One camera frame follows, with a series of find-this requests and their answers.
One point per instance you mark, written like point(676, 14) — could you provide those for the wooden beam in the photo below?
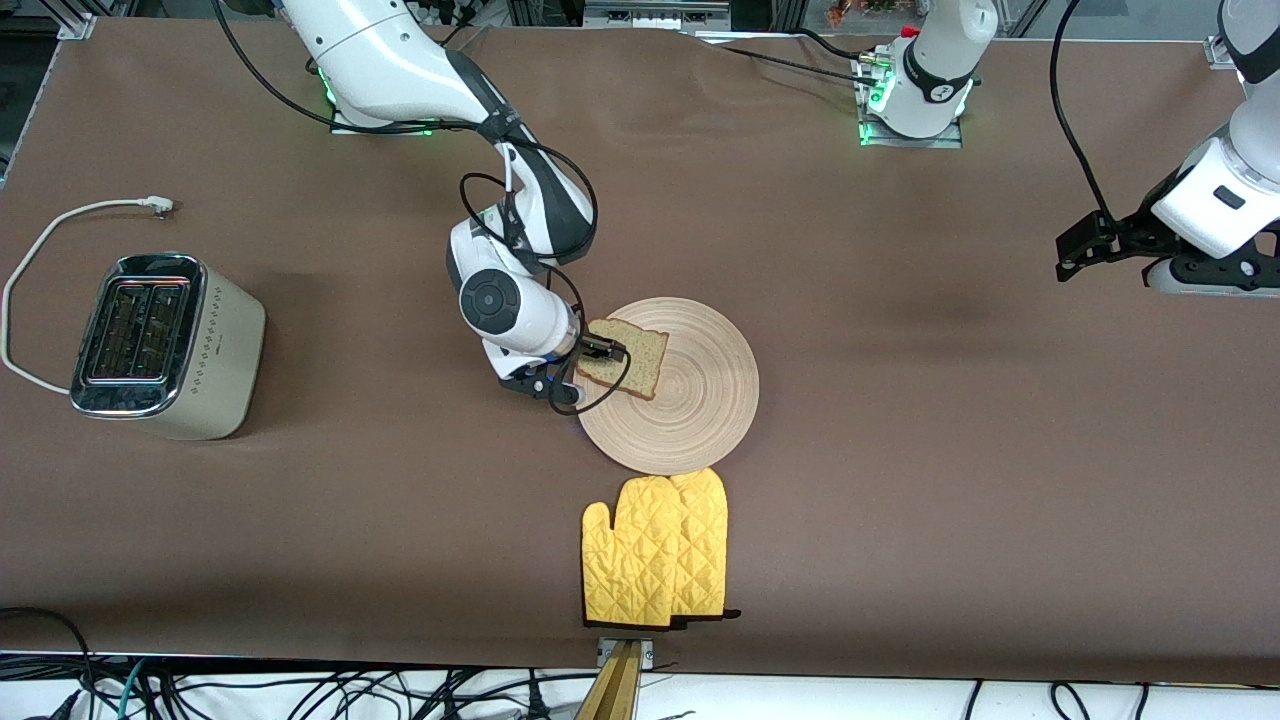
point(612, 690)

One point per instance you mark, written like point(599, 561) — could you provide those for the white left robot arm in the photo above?
point(940, 60)

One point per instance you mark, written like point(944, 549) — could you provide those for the cream and chrome toaster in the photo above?
point(225, 350)

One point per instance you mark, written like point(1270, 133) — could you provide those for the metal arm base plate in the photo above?
point(345, 127)
point(915, 142)

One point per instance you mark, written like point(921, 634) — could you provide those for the aluminium frame profile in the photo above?
point(75, 20)
point(1218, 50)

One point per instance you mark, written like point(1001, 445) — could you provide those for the round wooden plate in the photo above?
point(700, 410)

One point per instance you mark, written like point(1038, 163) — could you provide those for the metal beam bracket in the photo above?
point(646, 655)

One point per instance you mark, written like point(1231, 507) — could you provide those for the yellow quilted oven mitt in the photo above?
point(630, 560)
point(705, 540)

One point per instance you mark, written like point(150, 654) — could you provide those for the grey equipment box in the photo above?
point(650, 12)

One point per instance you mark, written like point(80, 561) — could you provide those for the brown table cover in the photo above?
point(900, 450)

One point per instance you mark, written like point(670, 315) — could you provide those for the brown bread slice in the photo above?
point(645, 360)

